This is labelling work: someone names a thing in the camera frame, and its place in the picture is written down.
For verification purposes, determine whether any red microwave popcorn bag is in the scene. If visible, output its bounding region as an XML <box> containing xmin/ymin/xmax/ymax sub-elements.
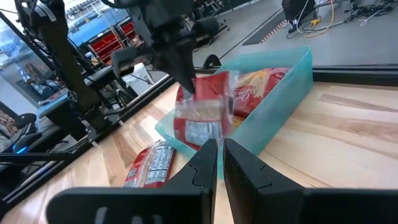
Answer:
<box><xmin>173</xmin><ymin>70</ymin><xmax>239</xmax><ymax>151</ymax></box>
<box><xmin>233</xmin><ymin>67</ymin><xmax>292</xmax><ymax>118</ymax></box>
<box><xmin>123</xmin><ymin>140</ymin><xmax>177</xmax><ymax>189</ymax></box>

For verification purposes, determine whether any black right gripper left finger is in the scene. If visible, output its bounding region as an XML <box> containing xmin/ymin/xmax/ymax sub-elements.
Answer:
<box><xmin>46</xmin><ymin>138</ymin><xmax>219</xmax><ymax>224</ymax></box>

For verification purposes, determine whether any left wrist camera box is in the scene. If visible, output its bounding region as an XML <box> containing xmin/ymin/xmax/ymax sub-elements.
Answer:
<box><xmin>111</xmin><ymin>46</ymin><xmax>139</xmax><ymax>79</ymax></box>

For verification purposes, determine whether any black equipment case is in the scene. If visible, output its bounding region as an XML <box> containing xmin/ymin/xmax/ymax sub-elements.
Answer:
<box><xmin>281</xmin><ymin>0</ymin><xmax>315</xmax><ymax>32</ymax></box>

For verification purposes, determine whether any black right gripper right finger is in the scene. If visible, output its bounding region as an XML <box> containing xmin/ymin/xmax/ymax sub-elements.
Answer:
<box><xmin>223</xmin><ymin>138</ymin><xmax>398</xmax><ymax>224</ymax></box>

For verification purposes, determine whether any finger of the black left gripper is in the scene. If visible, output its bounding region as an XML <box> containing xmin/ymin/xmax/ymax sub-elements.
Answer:
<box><xmin>160</xmin><ymin>40</ymin><xmax>198</xmax><ymax>95</ymax></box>

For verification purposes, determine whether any dark striped floor mat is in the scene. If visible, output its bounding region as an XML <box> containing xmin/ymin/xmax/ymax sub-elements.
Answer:
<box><xmin>241</xmin><ymin>17</ymin><xmax>289</xmax><ymax>47</ymax></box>

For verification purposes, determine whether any black floor cable bundle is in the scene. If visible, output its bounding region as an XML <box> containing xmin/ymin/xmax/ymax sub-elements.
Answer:
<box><xmin>341</xmin><ymin>0</ymin><xmax>398</xmax><ymax>27</ymax></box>

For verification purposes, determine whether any blue storage bin row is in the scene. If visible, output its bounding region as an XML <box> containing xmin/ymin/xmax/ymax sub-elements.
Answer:
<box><xmin>67</xmin><ymin>8</ymin><xmax>130</xmax><ymax>47</ymax></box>

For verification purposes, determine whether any teal plastic basket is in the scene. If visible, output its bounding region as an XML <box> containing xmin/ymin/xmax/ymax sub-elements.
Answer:
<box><xmin>154</xmin><ymin>45</ymin><xmax>314</xmax><ymax>180</ymax></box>

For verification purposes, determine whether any red storage bin rack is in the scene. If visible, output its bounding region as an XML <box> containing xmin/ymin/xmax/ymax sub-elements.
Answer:
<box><xmin>88</xmin><ymin>21</ymin><xmax>137</xmax><ymax>65</ymax></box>

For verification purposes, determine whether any black arched bracket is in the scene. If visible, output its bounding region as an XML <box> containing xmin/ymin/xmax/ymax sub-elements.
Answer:
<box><xmin>202</xmin><ymin>54</ymin><xmax>223</xmax><ymax>70</ymax></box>

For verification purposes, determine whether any yellow floor cable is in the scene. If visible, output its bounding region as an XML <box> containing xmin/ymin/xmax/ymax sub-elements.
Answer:
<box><xmin>303</xmin><ymin>0</ymin><xmax>336</xmax><ymax>39</ymax></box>

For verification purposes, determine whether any black office chair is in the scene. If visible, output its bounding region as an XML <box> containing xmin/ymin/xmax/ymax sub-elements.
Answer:
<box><xmin>0</xmin><ymin>112</ymin><xmax>41</xmax><ymax>153</ymax></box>

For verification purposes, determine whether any white plastic bag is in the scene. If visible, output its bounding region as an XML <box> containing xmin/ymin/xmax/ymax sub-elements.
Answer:
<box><xmin>122</xmin><ymin>62</ymin><xmax>155</xmax><ymax>88</ymax></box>

